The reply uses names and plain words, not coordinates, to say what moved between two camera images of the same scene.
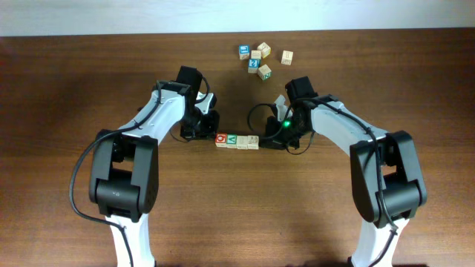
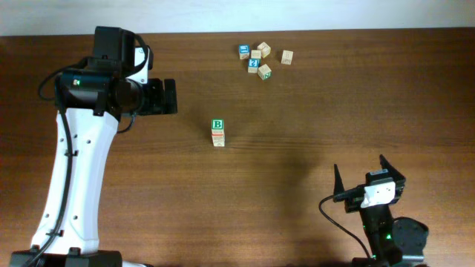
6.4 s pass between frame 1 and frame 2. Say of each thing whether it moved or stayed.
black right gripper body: moved
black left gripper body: moved
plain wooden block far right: stayed
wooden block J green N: stayed
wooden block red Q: stayed
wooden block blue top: stayed
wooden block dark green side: stayed
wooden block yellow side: stayed
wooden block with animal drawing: moved
